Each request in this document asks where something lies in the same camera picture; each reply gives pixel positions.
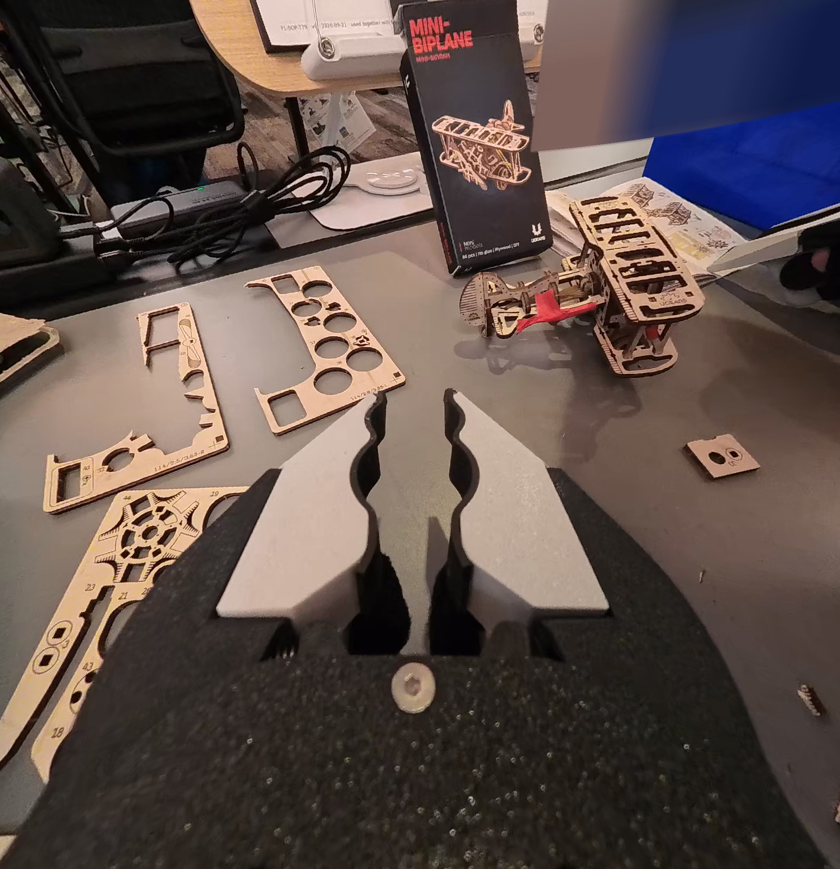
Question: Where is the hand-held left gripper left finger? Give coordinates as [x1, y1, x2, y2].
[216, 392, 410, 654]

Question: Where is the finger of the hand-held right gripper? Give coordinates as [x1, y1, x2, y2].
[707, 229, 804, 276]

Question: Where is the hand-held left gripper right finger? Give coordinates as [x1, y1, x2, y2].
[430, 388, 611, 654]

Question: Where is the printed instruction booklet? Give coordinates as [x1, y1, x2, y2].
[545, 178, 741, 276]

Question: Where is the wooden biplane model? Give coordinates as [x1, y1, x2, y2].
[459, 196, 706, 377]

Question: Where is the plywood sheet with round holes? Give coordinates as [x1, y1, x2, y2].
[245, 263, 406, 435]

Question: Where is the small square plywood piece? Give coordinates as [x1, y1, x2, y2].
[686, 434, 762, 480]

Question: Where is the plywood sheet with gear cutout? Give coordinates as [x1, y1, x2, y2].
[0, 485, 251, 782]

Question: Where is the black biplane kit box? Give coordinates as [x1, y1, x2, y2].
[400, 0, 548, 277]

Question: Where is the plain plywood sheet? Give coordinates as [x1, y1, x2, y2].
[0, 309, 61, 396]

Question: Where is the grey power adapter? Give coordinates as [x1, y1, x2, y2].
[111, 181, 250, 236]

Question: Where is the printed leaflet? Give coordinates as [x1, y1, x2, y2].
[298, 91, 377, 158]

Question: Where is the white document stand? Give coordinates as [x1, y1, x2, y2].
[301, 33, 421, 84]

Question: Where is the round wooden table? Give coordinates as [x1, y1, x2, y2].
[189, 0, 543, 164]

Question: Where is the black office chair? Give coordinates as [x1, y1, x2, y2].
[0, 0, 248, 205]

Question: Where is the white paper sheet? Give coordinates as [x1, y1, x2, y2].
[250, 0, 407, 54]

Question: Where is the plywood sheet with propeller cutout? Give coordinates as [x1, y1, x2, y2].
[43, 302, 231, 515]

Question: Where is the black braided cable bundle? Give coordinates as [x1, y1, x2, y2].
[97, 139, 353, 272]

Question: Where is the white wireless charger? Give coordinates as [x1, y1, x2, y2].
[311, 153, 439, 230]

